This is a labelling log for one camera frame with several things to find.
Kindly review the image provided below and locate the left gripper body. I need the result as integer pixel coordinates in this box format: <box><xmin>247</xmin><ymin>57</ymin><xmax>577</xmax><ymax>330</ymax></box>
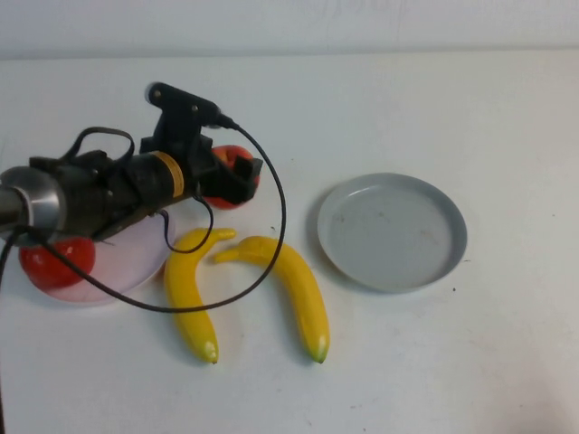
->
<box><xmin>128</xmin><ymin>135</ymin><xmax>223</xmax><ymax>213</ymax></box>

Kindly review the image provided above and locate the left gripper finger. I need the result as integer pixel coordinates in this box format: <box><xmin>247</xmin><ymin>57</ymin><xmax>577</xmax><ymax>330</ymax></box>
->
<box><xmin>198</xmin><ymin>165</ymin><xmax>255</xmax><ymax>205</ymax></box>
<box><xmin>233</xmin><ymin>155</ymin><xmax>265</xmax><ymax>183</ymax></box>

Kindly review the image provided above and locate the red apple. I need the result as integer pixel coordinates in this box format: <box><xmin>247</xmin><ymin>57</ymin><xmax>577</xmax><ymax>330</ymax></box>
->
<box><xmin>18</xmin><ymin>237</ymin><xmax>97</xmax><ymax>290</ymax></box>
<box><xmin>204</xmin><ymin>144</ymin><xmax>262</xmax><ymax>210</ymax></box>

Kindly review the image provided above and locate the yellow banana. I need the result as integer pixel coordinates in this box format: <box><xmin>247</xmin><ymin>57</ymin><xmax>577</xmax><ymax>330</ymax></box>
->
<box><xmin>213</xmin><ymin>235</ymin><xmax>330</xmax><ymax>364</ymax></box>
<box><xmin>163</xmin><ymin>227</ymin><xmax>238</xmax><ymax>365</ymax></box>

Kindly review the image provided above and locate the pink round plate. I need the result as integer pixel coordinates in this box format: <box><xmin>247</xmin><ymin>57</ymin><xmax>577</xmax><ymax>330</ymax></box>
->
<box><xmin>24</xmin><ymin>212</ymin><xmax>177</xmax><ymax>309</ymax></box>

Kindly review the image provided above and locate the grey round plate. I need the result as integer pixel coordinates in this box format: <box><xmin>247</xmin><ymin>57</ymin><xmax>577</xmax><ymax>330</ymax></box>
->
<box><xmin>315</xmin><ymin>172</ymin><xmax>468</xmax><ymax>296</ymax></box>

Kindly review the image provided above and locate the thin black cable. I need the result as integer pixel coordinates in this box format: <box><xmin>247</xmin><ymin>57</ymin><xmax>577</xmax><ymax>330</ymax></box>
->
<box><xmin>156</xmin><ymin>192</ymin><xmax>215</xmax><ymax>254</ymax></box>

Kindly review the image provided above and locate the thick black camera cable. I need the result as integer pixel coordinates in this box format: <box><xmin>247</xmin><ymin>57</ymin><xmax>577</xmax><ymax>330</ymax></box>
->
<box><xmin>0</xmin><ymin>115</ymin><xmax>287</xmax><ymax>314</ymax></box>

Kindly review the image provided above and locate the black strap loop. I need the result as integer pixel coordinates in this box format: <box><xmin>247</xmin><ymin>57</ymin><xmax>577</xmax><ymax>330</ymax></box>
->
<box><xmin>67</xmin><ymin>126</ymin><xmax>137</xmax><ymax>172</ymax></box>

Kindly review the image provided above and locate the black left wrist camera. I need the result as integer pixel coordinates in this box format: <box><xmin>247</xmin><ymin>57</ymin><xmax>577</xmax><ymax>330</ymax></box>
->
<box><xmin>143</xmin><ymin>80</ymin><xmax>227</xmax><ymax>155</ymax></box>

